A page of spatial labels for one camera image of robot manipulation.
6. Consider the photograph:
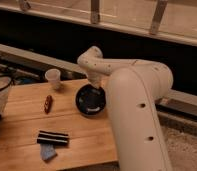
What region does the black ceramic bowl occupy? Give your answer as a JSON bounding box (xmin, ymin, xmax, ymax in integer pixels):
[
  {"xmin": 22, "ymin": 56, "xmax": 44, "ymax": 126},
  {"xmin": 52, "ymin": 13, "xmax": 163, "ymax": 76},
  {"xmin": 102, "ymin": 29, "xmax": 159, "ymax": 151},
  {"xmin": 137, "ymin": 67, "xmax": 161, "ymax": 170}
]
[{"xmin": 75, "ymin": 84, "xmax": 106, "ymax": 116}]

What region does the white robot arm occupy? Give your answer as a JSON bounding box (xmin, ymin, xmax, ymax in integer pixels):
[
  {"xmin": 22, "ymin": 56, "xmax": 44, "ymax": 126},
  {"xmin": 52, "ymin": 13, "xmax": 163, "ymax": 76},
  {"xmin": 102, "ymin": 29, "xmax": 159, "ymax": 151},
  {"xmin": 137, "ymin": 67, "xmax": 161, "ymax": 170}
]
[{"xmin": 77, "ymin": 46, "xmax": 173, "ymax": 171}]

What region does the translucent plastic cup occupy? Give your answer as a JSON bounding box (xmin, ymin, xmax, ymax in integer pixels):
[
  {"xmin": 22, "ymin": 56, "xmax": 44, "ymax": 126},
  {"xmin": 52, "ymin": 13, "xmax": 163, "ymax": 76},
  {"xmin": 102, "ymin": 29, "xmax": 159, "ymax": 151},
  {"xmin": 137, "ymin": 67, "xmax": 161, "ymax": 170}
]
[{"xmin": 45, "ymin": 69, "xmax": 61, "ymax": 90}]

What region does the small red brown object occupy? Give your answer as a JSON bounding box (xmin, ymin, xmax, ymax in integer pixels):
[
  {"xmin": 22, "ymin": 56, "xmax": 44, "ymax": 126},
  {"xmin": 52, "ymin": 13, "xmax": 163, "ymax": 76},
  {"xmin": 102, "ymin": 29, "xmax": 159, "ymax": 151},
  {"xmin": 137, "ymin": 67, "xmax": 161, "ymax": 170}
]
[{"xmin": 44, "ymin": 95, "xmax": 53, "ymax": 114}]

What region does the black white striped cloth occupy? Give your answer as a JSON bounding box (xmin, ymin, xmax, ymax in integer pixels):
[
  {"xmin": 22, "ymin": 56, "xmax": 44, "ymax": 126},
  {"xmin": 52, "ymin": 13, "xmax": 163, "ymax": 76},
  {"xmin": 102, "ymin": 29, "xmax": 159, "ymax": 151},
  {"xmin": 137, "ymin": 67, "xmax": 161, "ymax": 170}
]
[{"xmin": 37, "ymin": 130, "xmax": 69, "ymax": 146}]

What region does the metal bracket middle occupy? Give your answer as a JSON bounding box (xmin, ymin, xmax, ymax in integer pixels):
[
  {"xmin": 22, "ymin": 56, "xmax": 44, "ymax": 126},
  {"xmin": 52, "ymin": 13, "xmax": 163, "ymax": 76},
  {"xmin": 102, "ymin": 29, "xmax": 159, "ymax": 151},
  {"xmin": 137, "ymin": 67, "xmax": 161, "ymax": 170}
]
[{"xmin": 90, "ymin": 0, "xmax": 100, "ymax": 24}]

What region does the metal bracket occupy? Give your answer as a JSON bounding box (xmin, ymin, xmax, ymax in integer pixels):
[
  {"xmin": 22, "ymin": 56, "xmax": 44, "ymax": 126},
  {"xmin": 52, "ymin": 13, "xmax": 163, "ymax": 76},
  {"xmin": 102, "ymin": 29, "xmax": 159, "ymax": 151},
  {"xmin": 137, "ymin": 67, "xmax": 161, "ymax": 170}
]
[
  {"xmin": 149, "ymin": 0, "xmax": 168, "ymax": 35},
  {"xmin": 90, "ymin": 0, "xmax": 100, "ymax": 24}
]

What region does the metal bracket right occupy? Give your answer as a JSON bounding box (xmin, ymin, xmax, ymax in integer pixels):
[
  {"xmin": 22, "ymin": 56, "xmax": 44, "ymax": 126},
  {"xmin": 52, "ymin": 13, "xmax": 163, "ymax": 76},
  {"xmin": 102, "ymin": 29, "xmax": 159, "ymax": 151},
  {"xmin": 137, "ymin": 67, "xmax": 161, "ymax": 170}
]
[{"xmin": 149, "ymin": 0, "xmax": 168, "ymax": 35}]

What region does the black cable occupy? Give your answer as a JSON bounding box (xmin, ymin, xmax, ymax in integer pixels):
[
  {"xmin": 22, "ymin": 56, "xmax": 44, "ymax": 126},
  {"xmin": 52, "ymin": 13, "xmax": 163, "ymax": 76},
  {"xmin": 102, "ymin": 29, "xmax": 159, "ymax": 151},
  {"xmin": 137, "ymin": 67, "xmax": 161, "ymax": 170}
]
[{"xmin": 0, "ymin": 73, "xmax": 16, "ymax": 94}]

